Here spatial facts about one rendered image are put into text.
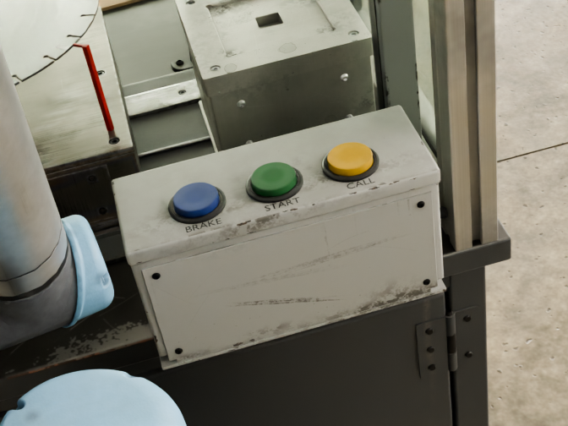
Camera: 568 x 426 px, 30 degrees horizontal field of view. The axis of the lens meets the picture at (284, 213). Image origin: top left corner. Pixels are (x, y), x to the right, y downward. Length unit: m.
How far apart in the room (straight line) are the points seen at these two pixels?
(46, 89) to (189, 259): 0.39
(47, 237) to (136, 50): 0.78
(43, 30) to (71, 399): 0.54
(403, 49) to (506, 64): 1.66
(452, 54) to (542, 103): 1.63
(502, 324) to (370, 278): 1.05
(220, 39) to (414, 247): 0.33
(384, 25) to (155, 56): 0.50
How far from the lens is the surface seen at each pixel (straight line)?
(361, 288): 0.99
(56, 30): 1.13
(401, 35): 1.03
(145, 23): 1.53
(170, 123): 1.29
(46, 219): 0.70
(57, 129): 1.16
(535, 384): 1.93
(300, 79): 1.11
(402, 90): 1.06
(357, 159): 0.93
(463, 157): 0.99
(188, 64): 1.40
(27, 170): 0.65
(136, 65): 1.43
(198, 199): 0.92
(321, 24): 1.15
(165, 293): 0.94
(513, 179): 2.33
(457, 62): 0.93
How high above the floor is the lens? 1.47
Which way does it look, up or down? 40 degrees down
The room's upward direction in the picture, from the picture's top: 10 degrees counter-clockwise
